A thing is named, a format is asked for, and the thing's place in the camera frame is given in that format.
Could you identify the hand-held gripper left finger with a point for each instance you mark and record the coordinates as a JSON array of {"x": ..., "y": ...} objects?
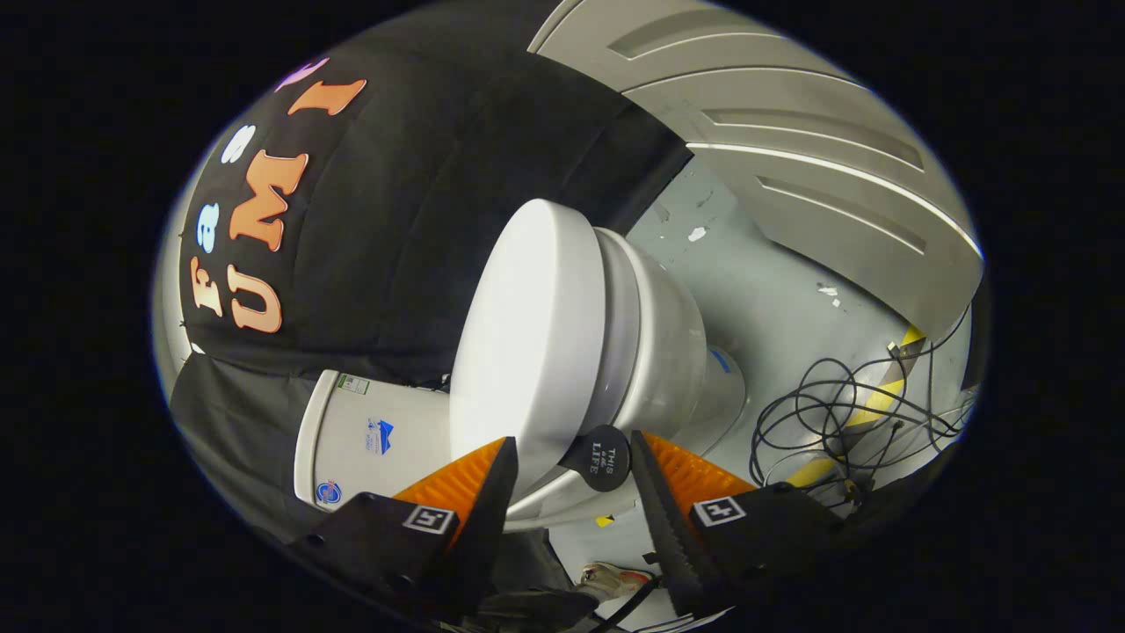
[{"x": 483, "y": 527}]

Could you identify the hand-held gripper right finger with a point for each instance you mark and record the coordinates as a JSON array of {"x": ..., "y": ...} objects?
[{"x": 672, "y": 536}]

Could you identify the white toilet lid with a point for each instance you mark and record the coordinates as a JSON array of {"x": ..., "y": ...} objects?
[{"x": 527, "y": 334}]

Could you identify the white toilet seat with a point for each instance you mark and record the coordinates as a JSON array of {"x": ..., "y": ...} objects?
[{"x": 617, "y": 334}]

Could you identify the person's shoe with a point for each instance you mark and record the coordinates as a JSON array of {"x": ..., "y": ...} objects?
[{"x": 615, "y": 580}]

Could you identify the person's dark trouser leg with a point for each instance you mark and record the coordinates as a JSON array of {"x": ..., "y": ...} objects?
[{"x": 536, "y": 608}]

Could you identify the yellow black striped tape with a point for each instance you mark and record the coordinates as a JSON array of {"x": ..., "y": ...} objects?
[{"x": 883, "y": 396}]

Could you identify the black backdrop cloth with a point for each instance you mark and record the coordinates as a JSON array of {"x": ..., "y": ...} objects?
[{"x": 422, "y": 220}]

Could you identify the white panelled cabinet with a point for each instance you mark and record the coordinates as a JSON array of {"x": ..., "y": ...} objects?
[{"x": 791, "y": 176}]

